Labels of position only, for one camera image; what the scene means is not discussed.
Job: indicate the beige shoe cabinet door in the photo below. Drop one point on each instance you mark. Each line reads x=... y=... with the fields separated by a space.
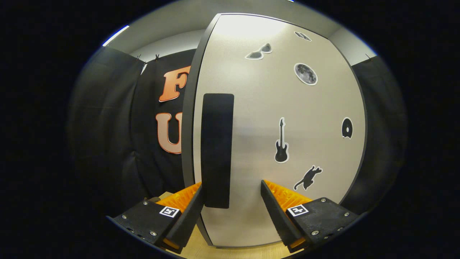
x=269 y=108

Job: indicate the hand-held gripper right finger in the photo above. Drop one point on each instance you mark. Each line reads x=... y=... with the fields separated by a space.
x=278 y=219

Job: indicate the ceiling light strip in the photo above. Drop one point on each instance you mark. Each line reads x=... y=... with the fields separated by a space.
x=115 y=35

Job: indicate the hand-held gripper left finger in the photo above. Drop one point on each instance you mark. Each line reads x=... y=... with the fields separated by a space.
x=188 y=223

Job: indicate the black backdrop cloth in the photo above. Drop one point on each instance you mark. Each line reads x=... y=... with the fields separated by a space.
x=107 y=126

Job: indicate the grey shoe cabinet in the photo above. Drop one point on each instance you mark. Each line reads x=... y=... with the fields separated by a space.
x=187 y=144

